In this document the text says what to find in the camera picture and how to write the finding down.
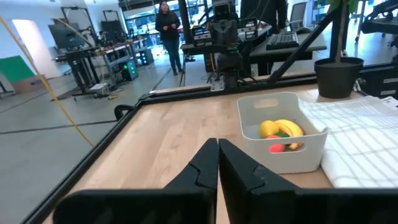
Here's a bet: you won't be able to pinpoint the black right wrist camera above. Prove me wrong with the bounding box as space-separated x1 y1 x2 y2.
211 0 235 21

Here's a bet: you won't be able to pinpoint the black computer keyboard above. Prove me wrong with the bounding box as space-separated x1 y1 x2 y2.
265 30 300 51

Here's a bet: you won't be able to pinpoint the yellow hanging cable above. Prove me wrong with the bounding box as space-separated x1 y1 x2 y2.
0 15 95 148

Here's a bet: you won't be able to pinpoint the white checked cloth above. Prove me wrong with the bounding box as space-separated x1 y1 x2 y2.
297 95 398 189

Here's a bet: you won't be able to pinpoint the green board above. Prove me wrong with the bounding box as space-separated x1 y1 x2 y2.
0 55 36 83

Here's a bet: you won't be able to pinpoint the grey office chair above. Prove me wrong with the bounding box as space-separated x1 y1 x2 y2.
287 1 313 34

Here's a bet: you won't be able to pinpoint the orange toy carrot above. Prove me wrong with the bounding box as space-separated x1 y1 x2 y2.
267 131 290 154

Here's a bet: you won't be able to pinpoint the white plastic storage bin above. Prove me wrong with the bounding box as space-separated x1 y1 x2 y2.
236 91 329 175

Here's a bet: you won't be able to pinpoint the green plant in black pot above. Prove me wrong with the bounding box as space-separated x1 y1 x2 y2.
313 0 365 100

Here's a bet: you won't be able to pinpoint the black diagonal strut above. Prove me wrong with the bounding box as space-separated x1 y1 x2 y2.
269 7 341 84

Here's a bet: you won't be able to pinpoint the yellow toy lemon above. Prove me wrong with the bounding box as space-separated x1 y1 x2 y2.
259 119 280 139

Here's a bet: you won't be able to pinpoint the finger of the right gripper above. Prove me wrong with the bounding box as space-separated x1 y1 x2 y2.
213 22 225 48
224 21 239 47

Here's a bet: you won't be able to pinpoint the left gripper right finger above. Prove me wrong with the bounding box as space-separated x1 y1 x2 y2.
218 138 398 224

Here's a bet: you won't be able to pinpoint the brown cardboard box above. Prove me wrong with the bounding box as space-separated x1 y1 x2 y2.
11 73 48 94

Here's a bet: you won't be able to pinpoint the black metal table frame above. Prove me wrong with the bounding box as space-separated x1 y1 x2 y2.
19 62 398 224

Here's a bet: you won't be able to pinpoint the black computer green lights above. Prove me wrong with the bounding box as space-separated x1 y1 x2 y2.
119 58 139 82

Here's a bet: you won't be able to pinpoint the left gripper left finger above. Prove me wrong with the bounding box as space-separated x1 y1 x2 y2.
52 138 220 224

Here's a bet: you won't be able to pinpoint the black equipment case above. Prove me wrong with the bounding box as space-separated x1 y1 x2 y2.
357 62 398 100

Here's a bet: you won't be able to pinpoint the person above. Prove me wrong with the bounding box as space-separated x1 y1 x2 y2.
241 0 289 34
154 0 184 76

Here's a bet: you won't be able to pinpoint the yellow toy banana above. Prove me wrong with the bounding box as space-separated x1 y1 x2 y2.
274 118 305 151

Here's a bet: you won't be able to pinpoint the black computer monitor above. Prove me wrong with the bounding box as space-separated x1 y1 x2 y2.
48 22 80 50

